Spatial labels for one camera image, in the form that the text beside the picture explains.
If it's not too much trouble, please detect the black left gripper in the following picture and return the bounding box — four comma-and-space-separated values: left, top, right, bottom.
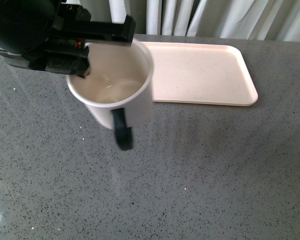
0, 0, 91, 78

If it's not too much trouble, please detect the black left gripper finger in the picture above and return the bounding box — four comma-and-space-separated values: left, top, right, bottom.
49, 15, 136, 47

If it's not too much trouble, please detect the white smiley mug black handle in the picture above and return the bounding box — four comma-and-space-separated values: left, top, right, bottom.
66, 39, 154, 151

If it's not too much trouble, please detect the pink rectangular plastic tray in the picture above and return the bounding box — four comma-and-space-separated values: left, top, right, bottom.
144, 42, 259, 107

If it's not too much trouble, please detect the white pleated curtain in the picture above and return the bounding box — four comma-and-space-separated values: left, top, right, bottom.
68, 0, 300, 42

